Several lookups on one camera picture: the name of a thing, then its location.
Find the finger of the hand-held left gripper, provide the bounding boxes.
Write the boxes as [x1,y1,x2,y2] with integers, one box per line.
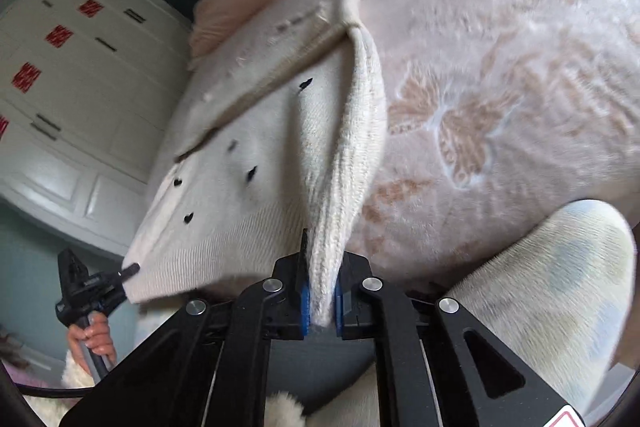
[82,263,142,289]
[94,286,129,324]

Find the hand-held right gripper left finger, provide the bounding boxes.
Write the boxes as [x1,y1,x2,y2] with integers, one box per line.
[60,229,312,427]

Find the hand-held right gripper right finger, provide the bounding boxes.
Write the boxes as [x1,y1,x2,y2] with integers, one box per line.
[336,252,586,427]

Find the person's left forearm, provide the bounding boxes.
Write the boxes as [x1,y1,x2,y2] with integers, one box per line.
[60,349,98,389]

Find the pink butterfly print blanket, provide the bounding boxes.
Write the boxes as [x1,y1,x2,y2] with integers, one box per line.
[135,0,640,358]

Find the white knitted cardigan black bows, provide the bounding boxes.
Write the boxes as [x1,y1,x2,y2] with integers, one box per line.
[122,0,389,326]

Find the black cable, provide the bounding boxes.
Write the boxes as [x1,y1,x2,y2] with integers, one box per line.
[14,382,98,400]

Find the person's left hand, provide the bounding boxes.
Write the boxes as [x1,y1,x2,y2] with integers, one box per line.
[67,312,117,365]

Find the white panelled wardrobe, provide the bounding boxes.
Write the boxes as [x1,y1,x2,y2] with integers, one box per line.
[0,0,195,259]

